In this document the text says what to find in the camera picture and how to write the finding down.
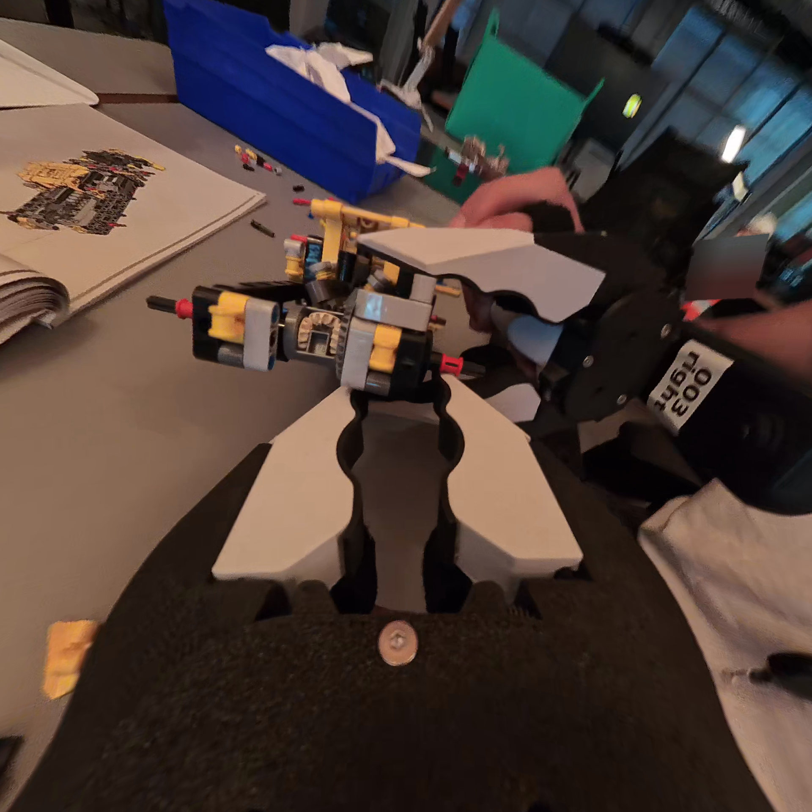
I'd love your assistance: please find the black office chair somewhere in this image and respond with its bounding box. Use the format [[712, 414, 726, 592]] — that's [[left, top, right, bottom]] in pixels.
[[570, 126, 751, 256]]

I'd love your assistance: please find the scatter of small colourful toy pieces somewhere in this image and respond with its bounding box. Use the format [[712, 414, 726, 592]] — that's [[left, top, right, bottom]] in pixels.
[[233, 143, 313, 208]]

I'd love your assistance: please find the blue plastic bin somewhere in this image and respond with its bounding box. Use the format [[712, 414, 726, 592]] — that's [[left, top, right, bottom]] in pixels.
[[162, 0, 424, 205]]

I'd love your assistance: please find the white stand base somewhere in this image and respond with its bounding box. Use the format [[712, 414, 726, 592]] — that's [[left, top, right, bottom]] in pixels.
[[379, 0, 459, 129]]

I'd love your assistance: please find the crumpled white paper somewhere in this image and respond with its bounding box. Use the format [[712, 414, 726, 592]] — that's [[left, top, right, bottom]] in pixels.
[[265, 40, 436, 180]]

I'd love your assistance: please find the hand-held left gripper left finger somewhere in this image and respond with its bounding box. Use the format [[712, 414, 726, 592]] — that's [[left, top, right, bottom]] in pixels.
[[210, 384, 367, 583]]

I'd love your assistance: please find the grey desk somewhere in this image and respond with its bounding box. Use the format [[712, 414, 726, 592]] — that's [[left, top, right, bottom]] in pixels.
[[0, 16, 572, 794]]

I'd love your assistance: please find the green bin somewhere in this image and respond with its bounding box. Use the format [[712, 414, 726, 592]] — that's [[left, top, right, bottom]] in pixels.
[[420, 8, 605, 205]]

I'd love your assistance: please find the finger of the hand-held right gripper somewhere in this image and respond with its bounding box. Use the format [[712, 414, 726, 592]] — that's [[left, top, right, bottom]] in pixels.
[[354, 227, 608, 324], [457, 314, 564, 426]]

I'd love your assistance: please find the person's right hand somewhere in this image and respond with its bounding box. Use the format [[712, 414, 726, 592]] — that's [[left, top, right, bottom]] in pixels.
[[447, 166, 586, 233]]

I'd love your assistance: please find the wooden document stand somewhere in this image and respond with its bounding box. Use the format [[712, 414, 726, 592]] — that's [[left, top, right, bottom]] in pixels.
[[0, 37, 100, 110]]

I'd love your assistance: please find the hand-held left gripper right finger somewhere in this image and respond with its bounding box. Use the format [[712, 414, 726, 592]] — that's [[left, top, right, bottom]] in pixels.
[[436, 373, 584, 581]]

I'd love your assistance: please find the brown tagged stick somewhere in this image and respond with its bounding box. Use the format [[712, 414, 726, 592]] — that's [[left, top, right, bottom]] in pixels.
[[452, 134, 513, 186]]

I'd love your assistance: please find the open instruction booklet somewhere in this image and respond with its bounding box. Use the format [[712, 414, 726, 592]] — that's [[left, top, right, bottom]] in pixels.
[[0, 103, 269, 348]]

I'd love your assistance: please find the pile of yellow toy panels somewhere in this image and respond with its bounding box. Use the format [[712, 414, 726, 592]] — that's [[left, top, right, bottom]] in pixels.
[[40, 619, 100, 700]]

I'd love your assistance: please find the partly built yellow toy car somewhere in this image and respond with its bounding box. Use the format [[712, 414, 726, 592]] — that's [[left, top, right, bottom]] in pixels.
[[146, 197, 487, 403]]

